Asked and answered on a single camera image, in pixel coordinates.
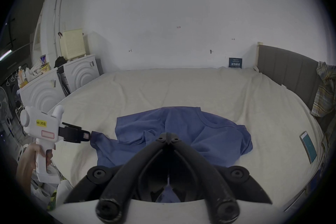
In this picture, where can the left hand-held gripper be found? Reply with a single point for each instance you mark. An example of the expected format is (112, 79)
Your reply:
(39, 125)

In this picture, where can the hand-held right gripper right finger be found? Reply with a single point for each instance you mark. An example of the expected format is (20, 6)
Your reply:
(199, 167)

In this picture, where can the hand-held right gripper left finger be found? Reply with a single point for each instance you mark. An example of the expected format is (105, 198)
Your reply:
(136, 165)

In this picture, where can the blue t-shirt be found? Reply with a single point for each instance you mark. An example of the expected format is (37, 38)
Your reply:
(183, 128)

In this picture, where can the person's left forearm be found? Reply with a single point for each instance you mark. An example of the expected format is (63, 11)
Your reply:
(23, 183)

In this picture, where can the person's left hand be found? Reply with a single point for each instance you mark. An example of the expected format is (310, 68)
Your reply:
(28, 157)

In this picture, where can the white washing machine with basket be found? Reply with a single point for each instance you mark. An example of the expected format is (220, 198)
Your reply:
(81, 70)

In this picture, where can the bed with beige sheet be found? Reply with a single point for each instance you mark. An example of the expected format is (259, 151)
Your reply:
(183, 86)

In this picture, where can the small dark blue card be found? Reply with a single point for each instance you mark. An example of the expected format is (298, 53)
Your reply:
(235, 63)

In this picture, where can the smartphone with light screen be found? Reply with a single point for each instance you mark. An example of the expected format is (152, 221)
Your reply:
(308, 146)

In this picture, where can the grey padded headboard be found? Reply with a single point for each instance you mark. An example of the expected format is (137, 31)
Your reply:
(286, 70)

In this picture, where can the plaid shirt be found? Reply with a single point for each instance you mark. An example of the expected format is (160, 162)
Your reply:
(323, 91)

